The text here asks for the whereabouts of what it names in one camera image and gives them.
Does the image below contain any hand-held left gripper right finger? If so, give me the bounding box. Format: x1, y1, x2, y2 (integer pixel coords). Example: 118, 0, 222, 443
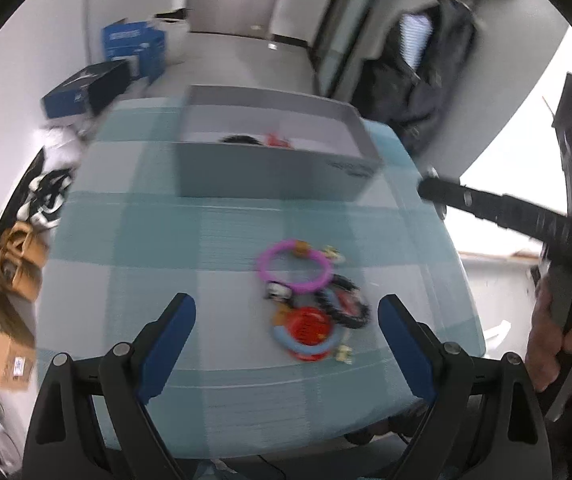
378, 295, 554, 480

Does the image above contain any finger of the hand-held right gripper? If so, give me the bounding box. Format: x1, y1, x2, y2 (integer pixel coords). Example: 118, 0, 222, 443
417, 169, 569, 251

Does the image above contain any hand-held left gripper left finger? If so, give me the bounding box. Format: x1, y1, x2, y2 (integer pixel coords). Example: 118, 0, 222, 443
23, 292, 197, 480

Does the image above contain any black beaded bracelet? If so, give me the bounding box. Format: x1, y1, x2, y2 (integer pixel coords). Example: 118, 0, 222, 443
316, 274, 371, 331

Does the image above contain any red round badge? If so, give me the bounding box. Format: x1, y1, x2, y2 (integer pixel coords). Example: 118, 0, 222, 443
286, 306, 335, 348

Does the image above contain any light blue ring bracelet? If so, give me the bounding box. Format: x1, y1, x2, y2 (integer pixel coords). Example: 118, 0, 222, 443
272, 322, 343, 363

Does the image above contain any pink ring bracelet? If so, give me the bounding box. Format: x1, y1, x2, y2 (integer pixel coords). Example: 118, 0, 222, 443
257, 240, 334, 295

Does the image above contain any grey cardboard box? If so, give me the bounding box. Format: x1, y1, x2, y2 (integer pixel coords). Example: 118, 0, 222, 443
173, 85, 384, 202

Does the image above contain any person's right hand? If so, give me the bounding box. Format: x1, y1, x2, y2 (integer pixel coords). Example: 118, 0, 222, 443
526, 279, 572, 395

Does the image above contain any checked teal tablecloth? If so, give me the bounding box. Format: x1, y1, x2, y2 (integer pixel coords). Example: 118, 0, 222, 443
36, 95, 486, 461

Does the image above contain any black backpack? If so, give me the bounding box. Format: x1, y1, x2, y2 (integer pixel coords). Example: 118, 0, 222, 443
353, 0, 477, 155

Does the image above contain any black and white sneaker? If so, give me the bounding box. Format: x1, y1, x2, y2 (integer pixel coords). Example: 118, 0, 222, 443
30, 170, 73, 201
17, 192, 67, 229

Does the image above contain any silver plastic bag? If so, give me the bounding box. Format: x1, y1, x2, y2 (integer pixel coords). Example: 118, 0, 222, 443
41, 127, 86, 171

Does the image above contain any black framed glass door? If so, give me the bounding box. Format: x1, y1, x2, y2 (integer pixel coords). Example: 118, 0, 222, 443
311, 0, 397, 97

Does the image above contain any dark blue shoebox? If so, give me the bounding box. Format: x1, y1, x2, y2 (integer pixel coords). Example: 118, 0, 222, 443
41, 59, 132, 120

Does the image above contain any blue cardboard box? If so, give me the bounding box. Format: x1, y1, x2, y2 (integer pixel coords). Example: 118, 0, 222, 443
102, 20, 167, 82

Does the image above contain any white sack with black top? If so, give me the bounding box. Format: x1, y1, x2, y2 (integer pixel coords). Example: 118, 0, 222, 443
153, 7, 190, 27

